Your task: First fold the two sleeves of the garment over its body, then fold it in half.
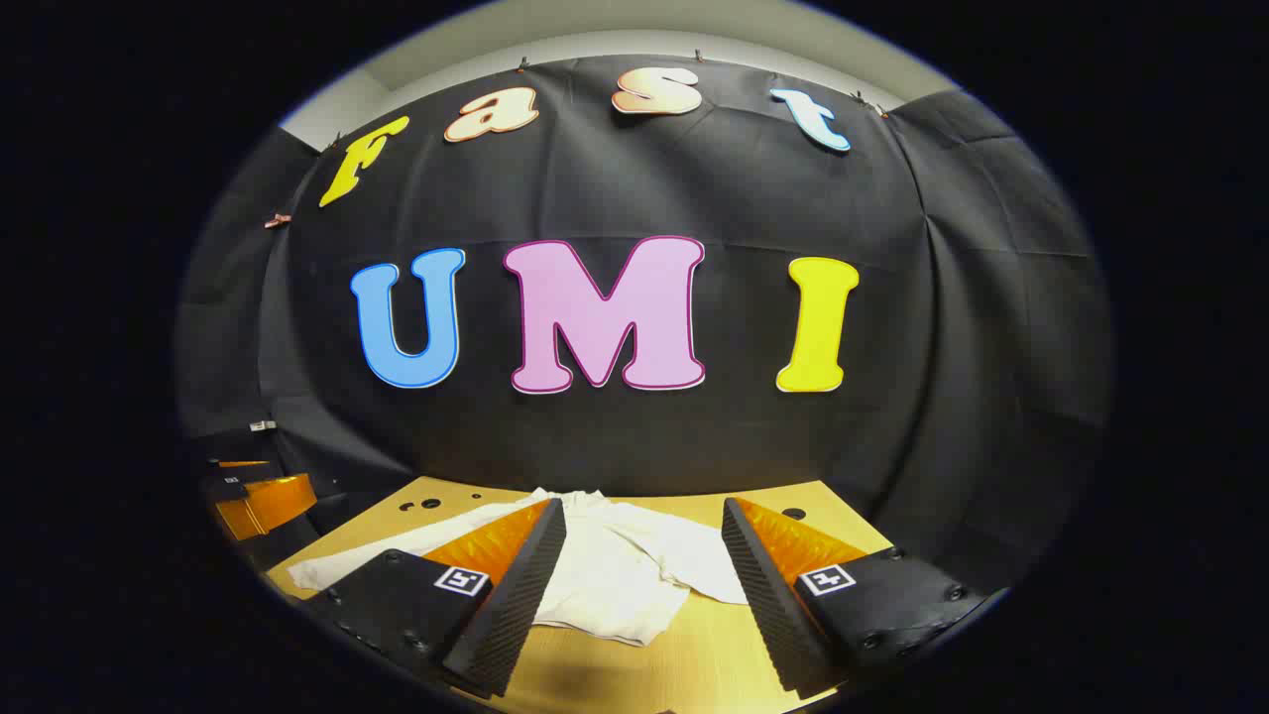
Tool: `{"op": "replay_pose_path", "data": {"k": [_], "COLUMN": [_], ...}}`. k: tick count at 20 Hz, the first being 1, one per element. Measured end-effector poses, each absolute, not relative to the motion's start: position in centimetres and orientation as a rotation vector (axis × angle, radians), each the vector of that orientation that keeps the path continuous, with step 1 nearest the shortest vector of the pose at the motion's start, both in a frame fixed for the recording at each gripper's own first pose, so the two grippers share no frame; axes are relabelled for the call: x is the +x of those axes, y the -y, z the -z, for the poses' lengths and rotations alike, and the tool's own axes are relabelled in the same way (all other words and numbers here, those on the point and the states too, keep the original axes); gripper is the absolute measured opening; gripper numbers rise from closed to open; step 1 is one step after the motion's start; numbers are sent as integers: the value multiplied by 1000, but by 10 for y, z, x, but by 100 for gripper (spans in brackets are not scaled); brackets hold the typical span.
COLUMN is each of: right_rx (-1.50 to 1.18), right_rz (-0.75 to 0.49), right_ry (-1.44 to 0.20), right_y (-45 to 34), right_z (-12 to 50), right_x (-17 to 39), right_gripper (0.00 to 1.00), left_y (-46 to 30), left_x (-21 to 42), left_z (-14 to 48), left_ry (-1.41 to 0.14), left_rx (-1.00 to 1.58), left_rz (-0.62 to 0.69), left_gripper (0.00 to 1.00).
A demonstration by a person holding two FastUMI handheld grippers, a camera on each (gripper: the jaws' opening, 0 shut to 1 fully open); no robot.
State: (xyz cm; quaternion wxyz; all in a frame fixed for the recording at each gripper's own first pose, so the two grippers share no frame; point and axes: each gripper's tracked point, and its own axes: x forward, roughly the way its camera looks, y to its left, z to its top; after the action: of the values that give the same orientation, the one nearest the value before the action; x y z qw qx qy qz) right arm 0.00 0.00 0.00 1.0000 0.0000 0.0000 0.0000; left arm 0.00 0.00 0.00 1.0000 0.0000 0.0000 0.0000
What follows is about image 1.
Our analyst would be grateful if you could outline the black backdrop cloth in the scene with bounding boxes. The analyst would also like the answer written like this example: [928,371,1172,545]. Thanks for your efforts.
[178,55,1116,596]

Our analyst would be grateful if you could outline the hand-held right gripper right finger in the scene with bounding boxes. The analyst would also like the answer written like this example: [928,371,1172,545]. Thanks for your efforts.
[721,496,987,698]

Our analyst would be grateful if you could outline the white t-shirt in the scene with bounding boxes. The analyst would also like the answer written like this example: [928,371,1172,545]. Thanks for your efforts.
[288,486,750,648]

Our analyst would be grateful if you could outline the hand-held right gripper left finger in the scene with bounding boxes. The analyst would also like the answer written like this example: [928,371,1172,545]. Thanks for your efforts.
[302,496,568,698]

